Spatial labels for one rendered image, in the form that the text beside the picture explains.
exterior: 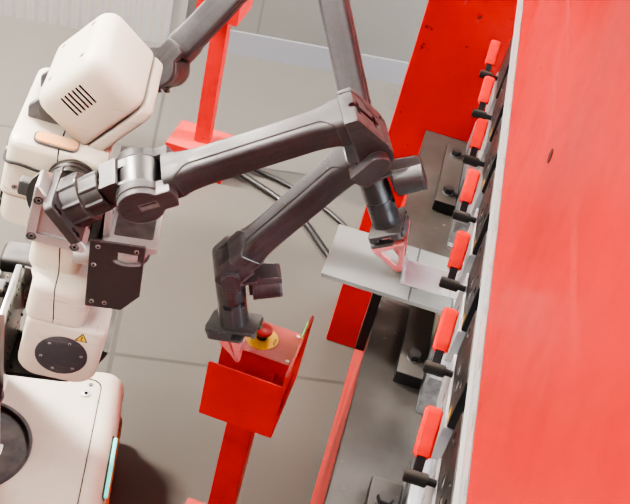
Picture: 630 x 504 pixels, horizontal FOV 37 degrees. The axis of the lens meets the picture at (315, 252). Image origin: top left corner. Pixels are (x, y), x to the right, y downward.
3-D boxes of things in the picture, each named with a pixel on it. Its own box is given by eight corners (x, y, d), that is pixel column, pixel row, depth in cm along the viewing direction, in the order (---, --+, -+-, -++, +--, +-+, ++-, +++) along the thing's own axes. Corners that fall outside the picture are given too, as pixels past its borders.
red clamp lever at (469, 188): (467, 165, 162) (452, 217, 160) (490, 172, 162) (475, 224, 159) (465, 169, 164) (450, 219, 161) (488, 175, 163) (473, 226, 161)
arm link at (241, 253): (362, 105, 152) (375, 153, 145) (386, 119, 155) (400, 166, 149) (204, 245, 175) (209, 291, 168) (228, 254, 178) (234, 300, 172)
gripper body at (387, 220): (408, 213, 187) (398, 182, 183) (402, 241, 179) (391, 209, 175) (377, 219, 189) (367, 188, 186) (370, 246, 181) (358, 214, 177)
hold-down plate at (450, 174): (444, 152, 255) (447, 143, 254) (463, 158, 255) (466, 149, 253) (431, 209, 231) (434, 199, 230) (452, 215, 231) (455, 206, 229)
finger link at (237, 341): (243, 372, 184) (240, 335, 179) (209, 367, 186) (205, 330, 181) (254, 351, 190) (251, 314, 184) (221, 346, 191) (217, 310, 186)
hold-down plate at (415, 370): (412, 290, 204) (416, 279, 202) (436, 297, 204) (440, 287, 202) (392, 381, 180) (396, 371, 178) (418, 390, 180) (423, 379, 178)
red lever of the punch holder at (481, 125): (476, 115, 178) (463, 161, 176) (497, 121, 178) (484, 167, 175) (474, 118, 180) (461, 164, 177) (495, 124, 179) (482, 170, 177)
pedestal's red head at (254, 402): (230, 351, 208) (243, 291, 197) (297, 375, 207) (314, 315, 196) (198, 412, 192) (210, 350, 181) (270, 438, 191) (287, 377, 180)
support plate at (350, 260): (338, 227, 197) (339, 223, 196) (457, 264, 195) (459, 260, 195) (320, 276, 182) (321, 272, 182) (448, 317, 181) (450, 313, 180)
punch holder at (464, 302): (452, 308, 153) (484, 229, 143) (502, 324, 153) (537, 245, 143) (442, 368, 141) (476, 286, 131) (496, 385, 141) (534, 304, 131)
